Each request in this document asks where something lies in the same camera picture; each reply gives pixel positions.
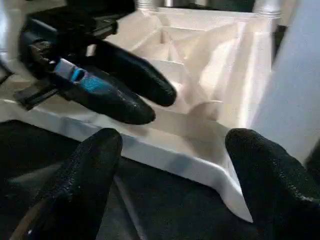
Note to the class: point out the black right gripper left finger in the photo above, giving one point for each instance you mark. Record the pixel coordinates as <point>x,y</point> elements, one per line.
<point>82,190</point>

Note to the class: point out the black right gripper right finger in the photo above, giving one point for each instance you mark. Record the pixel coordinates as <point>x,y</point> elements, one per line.
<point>275,190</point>

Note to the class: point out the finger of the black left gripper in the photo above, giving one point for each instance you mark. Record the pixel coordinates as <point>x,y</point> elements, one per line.
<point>140,75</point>
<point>112,100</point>

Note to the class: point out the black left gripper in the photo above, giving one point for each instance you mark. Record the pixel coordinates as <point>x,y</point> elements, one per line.
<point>62,30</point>

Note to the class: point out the white plastic table top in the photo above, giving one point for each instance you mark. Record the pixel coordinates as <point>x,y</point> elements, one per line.
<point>200,62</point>

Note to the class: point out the black work mat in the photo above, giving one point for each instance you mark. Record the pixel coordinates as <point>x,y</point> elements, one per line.
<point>150,212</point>

